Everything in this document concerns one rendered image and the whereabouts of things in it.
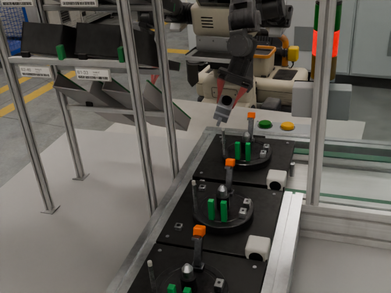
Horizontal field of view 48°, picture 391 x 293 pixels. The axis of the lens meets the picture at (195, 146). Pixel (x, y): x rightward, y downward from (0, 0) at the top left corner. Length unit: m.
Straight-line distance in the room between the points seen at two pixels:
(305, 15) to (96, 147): 2.91
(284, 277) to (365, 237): 0.30
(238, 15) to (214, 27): 0.62
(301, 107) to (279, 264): 0.33
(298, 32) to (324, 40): 3.29
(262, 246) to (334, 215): 0.24
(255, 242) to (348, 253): 0.28
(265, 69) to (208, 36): 0.44
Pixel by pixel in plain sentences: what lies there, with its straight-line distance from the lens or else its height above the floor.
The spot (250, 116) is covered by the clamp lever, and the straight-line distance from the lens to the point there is 1.23.
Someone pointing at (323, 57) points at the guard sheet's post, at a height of 1.31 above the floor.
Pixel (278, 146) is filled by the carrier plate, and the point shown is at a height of 0.97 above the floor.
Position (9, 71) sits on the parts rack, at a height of 1.28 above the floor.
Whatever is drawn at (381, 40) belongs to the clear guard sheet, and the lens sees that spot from 0.91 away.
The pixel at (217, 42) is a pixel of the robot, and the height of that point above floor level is 1.08.
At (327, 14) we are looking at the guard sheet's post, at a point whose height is 1.40.
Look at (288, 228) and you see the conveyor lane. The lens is 1.01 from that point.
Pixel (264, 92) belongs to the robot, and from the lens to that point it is 2.18.
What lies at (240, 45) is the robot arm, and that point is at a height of 1.26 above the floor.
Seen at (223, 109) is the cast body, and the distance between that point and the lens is 1.27.
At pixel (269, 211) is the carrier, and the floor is 0.97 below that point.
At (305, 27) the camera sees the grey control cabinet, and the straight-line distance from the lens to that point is 4.16.
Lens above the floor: 1.61
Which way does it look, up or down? 30 degrees down
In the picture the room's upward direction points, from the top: 5 degrees counter-clockwise
